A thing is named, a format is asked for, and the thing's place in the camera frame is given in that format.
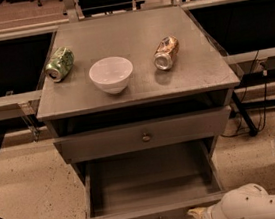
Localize grey drawer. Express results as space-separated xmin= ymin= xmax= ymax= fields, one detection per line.
xmin=84 ymin=140 xmax=224 ymax=219
xmin=54 ymin=106 xmax=231 ymax=164

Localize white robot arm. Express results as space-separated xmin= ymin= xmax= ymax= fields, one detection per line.
xmin=187 ymin=183 xmax=275 ymax=219

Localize grey top drawer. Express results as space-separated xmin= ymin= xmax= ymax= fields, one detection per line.
xmin=54 ymin=106 xmax=231 ymax=164

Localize grey wooden drawer cabinet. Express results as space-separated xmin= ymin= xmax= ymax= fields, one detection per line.
xmin=36 ymin=7 xmax=240 ymax=178

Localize crushed orange soda can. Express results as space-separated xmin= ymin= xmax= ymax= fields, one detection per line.
xmin=153 ymin=36 xmax=180 ymax=71

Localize white ceramic bowl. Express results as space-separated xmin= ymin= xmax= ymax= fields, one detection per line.
xmin=88 ymin=56 xmax=133 ymax=95

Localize crushed green soda can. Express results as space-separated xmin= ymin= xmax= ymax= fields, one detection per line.
xmin=44 ymin=47 xmax=74 ymax=83

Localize black cables by table leg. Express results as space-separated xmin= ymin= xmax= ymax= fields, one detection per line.
xmin=209 ymin=49 xmax=275 ymax=140

